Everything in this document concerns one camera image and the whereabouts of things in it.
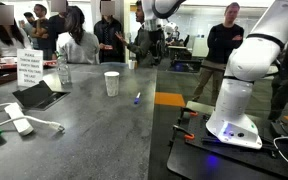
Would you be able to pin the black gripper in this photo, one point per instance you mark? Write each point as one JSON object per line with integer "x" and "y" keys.
{"x": 158, "y": 40}

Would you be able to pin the blue marker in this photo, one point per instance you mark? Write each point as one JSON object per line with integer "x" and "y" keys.
{"x": 137, "y": 98}

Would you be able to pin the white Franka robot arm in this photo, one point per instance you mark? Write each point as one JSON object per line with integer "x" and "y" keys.
{"x": 237, "y": 100}

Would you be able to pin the man in grey jacket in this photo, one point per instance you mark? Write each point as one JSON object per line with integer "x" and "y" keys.
{"x": 143, "y": 45}

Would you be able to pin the background office desk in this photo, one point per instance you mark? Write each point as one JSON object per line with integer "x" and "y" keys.
{"x": 180, "y": 53}

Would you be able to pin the small white cup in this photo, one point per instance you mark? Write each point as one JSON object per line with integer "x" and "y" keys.
{"x": 131, "y": 64}

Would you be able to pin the man in black jacket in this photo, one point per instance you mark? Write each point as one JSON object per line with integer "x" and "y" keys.
{"x": 109, "y": 36}

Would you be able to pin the man in black sweater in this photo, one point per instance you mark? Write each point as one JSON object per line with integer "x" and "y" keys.
{"x": 221, "y": 46}

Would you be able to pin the white paper cup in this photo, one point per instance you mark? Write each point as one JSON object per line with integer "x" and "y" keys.
{"x": 112, "y": 84}

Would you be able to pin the woman in grey sweater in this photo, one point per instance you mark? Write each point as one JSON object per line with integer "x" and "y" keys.
{"x": 82, "y": 45}

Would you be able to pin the orange black clamp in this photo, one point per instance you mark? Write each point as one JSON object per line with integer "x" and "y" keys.
{"x": 184, "y": 132}
{"x": 190, "y": 112}

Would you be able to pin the clear plastic water bottle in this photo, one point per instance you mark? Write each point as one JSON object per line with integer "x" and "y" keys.
{"x": 63, "y": 71}

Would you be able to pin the person in black shirt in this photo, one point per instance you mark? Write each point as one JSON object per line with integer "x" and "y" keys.
{"x": 58, "y": 25}

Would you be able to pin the man with crossed arms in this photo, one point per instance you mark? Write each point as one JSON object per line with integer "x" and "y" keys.
{"x": 40, "y": 33}

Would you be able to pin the black robot mounting board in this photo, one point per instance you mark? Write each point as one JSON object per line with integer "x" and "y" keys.
{"x": 197, "y": 156}

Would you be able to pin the white printed notice sign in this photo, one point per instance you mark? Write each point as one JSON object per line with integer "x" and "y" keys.
{"x": 30, "y": 68}

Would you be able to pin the black pop-up outlet box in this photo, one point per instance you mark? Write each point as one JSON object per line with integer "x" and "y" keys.
{"x": 39, "y": 96}

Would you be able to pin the person in dark clothes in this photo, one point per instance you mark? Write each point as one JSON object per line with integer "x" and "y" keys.
{"x": 287, "y": 80}

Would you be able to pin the red food tray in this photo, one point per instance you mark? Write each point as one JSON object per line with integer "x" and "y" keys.
{"x": 7, "y": 64}

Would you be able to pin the black device on board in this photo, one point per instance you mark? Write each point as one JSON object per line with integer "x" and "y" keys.
{"x": 284, "y": 128}

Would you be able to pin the woman in white top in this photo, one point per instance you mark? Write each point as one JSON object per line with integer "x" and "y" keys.
{"x": 0, "y": 41}

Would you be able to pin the white power adapter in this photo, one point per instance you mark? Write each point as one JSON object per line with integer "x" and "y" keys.
{"x": 18, "y": 118}

